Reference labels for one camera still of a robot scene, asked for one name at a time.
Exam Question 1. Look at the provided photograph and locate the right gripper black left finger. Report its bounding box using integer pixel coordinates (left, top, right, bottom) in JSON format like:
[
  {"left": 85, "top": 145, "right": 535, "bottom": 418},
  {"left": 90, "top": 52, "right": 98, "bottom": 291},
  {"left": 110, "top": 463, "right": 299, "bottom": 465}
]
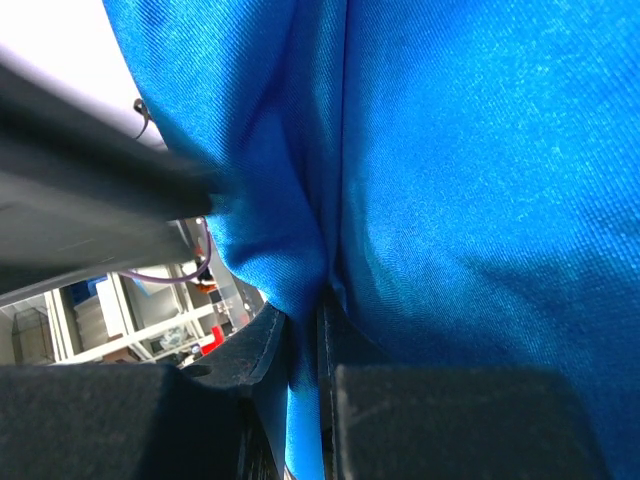
[{"left": 1, "top": 306, "right": 288, "bottom": 479}]

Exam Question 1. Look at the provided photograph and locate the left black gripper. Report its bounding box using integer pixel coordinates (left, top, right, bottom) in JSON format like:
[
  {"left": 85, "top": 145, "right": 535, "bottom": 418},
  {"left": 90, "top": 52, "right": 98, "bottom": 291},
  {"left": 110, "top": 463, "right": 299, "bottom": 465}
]
[{"left": 1, "top": 69, "right": 211, "bottom": 295}]

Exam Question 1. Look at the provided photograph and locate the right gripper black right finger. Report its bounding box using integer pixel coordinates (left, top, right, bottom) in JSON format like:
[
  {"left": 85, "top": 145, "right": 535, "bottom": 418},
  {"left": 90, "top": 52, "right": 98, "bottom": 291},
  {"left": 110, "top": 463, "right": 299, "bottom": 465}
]
[{"left": 317, "top": 291, "right": 610, "bottom": 479}]

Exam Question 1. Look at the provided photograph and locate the blue cloth napkin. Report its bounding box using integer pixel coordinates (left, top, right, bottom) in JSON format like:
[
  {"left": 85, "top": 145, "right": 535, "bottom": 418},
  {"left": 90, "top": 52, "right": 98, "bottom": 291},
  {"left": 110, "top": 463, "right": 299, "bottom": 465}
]
[{"left": 105, "top": 1, "right": 639, "bottom": 479}]

